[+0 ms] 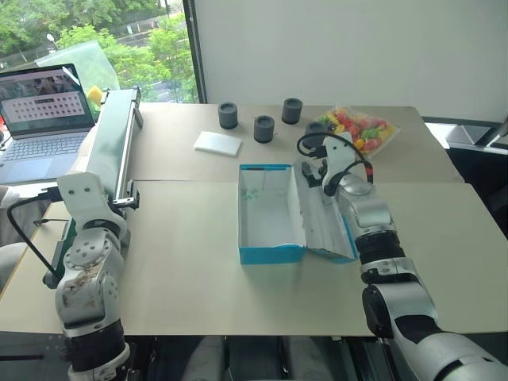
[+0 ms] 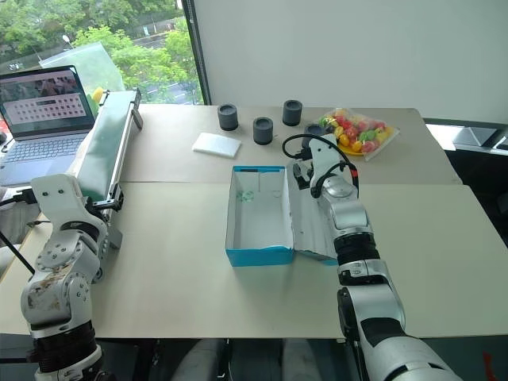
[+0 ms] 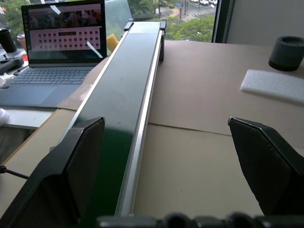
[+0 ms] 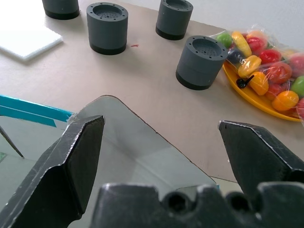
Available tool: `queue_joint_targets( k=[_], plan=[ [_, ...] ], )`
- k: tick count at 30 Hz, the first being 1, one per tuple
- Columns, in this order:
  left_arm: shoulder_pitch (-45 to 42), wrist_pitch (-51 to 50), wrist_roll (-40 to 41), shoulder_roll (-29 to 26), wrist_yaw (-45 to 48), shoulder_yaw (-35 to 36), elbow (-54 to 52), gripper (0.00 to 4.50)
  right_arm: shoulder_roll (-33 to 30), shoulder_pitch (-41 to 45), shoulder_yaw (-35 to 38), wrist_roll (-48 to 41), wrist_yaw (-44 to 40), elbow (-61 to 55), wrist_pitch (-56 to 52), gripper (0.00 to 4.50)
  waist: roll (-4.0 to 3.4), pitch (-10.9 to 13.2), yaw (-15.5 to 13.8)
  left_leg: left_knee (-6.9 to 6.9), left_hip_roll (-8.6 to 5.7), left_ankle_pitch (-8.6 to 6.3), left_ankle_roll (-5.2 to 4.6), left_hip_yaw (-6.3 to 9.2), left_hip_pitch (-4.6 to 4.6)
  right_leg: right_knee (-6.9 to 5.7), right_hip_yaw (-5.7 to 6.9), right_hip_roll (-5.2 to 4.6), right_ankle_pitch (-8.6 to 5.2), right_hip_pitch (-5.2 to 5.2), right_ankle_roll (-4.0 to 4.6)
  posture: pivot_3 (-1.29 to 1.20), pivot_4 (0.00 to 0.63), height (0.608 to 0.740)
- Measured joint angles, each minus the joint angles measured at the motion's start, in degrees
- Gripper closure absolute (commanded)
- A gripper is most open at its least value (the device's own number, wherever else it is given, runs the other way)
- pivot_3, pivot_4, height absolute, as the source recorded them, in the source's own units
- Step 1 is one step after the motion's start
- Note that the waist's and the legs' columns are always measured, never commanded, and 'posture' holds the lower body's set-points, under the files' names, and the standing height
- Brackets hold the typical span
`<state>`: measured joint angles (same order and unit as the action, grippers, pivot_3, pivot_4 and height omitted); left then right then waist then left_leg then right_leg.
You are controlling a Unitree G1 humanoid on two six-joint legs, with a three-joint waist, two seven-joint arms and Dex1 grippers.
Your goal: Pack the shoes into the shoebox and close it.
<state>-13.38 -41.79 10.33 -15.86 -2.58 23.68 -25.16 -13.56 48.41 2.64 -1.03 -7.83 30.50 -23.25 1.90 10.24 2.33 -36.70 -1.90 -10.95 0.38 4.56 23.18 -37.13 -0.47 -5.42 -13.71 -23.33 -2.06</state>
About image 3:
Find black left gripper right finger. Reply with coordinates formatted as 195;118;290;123
227;116;304;216

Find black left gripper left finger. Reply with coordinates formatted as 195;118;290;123
0;116;106;228

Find green conveyor belt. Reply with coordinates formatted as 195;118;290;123
49;20;167;217

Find white foam sheet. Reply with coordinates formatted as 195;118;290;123
240;69;304;106

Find brown cardboard sheet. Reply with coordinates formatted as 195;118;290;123
57;39;304;151

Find grey laptop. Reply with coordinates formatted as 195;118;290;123
0;0;108;109

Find black cylindrical stand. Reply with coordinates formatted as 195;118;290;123
268;36;304;72

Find brown paper cup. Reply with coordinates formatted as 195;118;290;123
17;32;28;52

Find yellow plush toy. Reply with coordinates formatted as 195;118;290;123
106;34;120;53

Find black cup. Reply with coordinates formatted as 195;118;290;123
0;29;18;54

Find black cable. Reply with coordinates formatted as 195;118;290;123
0;165;29;180

